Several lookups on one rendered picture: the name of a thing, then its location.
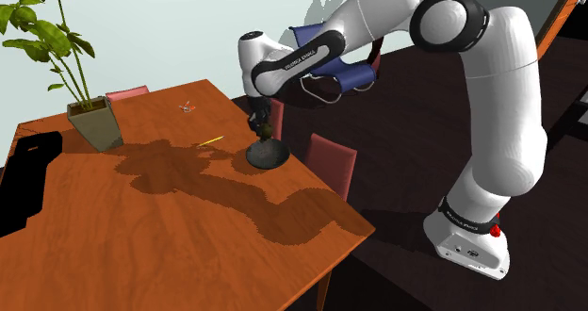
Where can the small olive round object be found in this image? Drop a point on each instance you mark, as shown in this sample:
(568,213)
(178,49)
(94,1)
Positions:
(266,130)

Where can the yellow pencil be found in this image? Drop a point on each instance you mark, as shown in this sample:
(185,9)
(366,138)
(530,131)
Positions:
(210,141)

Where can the black blocky object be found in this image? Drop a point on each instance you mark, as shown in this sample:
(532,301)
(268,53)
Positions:
(27,181)

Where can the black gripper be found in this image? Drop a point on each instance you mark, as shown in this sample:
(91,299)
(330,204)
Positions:
(259,110)

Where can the dark grey bowl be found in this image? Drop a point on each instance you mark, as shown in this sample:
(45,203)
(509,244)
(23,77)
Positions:
(268,156)

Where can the blue folding chair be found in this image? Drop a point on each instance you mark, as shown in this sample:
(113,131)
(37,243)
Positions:
(351,73)

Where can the small red and grey object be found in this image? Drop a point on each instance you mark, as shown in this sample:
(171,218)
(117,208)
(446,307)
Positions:
(186,107)

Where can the potted green plant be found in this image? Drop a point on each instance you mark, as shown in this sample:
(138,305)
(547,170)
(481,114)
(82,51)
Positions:
(94,126)

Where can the wooden dining table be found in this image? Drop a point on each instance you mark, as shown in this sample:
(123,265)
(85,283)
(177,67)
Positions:
(161,236)

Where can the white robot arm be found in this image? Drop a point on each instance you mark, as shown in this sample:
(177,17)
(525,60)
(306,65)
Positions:
(500,117)

